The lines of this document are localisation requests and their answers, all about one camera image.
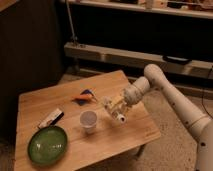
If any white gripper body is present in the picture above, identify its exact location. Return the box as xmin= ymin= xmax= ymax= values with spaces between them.
xmin=123 ymin=84 xmax=146 ymax=106

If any white plastic bottle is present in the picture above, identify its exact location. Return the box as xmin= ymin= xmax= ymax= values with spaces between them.
xmin=102 ymin=95 xmax=128 ymax=123

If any green plate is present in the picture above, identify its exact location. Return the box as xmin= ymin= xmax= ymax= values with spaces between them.
xmin=27 ymin=126 xmax=68 ymax=166

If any wooden table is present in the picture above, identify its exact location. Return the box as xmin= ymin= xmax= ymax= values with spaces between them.
xmin=14 ymin=70 xmax=161 ymax=171

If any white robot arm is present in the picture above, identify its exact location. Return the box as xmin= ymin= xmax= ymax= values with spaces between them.
xmin=103 ymin=64 xmax=213 ymax=171

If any metal stand pole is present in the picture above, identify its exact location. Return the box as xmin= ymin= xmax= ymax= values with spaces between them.
xmin=65 ymin=0 xmax=82 ymax=74

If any black object on shelf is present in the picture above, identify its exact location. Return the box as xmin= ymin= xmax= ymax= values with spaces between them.
xmin=162 ymin=55 xmax=192 ymax=65

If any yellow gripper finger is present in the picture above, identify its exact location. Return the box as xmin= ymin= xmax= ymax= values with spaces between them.
xmin=105 ymin=95 xmax=127 ymax=113

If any black cable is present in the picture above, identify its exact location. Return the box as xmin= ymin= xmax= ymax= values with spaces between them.
xmin=199 ymin=66 xmax=213 ymax=121

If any orange carrot toy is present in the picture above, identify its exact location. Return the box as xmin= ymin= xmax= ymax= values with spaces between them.
xmin=72 ymin=94 xmax=93 ymax=101

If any black and white box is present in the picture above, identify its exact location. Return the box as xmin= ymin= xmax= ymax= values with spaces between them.
xmin=38 ymin=108 xmax=64 ymax=129

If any translucent plastic cup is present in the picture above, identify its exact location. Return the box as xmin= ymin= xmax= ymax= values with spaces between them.
xmin=80 ymin=111 xmax=97 ymax=134

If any wooden shelf rack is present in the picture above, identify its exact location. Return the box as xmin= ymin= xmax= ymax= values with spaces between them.
xmin=63 ymin=0 xmax=213 ymax=98

